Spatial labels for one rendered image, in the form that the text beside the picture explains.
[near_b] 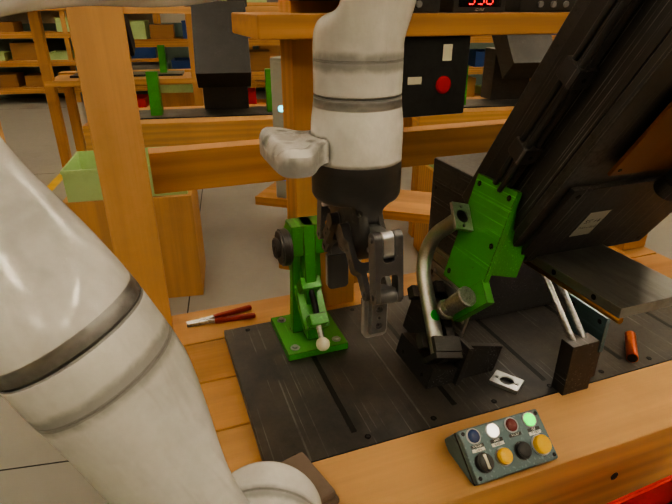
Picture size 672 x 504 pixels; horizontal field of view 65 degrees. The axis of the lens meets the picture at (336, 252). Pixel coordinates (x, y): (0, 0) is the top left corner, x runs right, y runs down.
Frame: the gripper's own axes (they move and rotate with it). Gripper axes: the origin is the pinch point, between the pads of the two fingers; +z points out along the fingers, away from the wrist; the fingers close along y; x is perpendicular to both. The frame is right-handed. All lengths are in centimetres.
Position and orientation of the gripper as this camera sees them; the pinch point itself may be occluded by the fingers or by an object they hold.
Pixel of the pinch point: (353, 303)
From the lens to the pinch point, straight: 49.9
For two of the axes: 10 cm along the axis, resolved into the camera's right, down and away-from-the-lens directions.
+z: 0.0, 9.0, 4.3
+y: -3.4, -4.0, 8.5
